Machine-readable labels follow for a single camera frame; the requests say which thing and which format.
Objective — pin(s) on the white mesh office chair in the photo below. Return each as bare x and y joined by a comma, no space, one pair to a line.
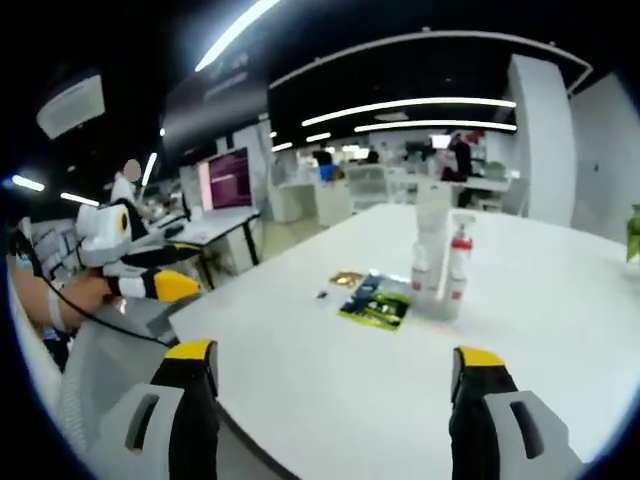
115,360

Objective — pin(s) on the white desk black legs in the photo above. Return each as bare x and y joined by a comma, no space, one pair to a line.
215,222

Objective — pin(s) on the potted green plant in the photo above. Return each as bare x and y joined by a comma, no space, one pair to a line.
634,235

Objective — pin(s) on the white wristband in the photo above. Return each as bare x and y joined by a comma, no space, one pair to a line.
56,310

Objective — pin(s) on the dark hanging sign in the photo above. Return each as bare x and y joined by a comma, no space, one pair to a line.
215,100

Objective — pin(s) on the curved ceiling light strip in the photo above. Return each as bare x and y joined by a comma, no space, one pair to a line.
237,32

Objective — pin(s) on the white red-collar skincare bottle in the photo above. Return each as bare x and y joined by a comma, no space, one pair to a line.
461,244

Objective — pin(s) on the green silver foil packet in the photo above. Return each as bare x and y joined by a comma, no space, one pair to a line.
375,305

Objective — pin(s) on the gold foil wrapper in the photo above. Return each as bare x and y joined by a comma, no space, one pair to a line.
346,279

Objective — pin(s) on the white skincare tube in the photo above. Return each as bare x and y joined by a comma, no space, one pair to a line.
432,220

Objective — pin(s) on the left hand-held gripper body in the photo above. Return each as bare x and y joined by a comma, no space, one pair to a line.
100,235

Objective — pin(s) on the computer monitor purple screen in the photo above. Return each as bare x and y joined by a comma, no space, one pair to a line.
227,177

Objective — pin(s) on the person's left hand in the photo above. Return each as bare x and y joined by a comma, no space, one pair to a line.
87,297

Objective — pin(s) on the small bright monitor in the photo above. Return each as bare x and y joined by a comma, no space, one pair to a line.
440,141

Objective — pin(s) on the ceiling air conditioner cassette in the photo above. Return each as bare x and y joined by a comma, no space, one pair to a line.
70,107

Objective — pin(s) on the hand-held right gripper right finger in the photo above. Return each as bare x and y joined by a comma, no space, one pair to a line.
475,430

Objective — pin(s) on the blue chair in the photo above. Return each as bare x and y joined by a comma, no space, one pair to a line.
331,174

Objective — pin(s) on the small black object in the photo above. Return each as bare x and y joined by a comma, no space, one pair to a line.
323,294

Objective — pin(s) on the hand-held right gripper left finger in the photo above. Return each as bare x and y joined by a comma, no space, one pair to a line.
195,425

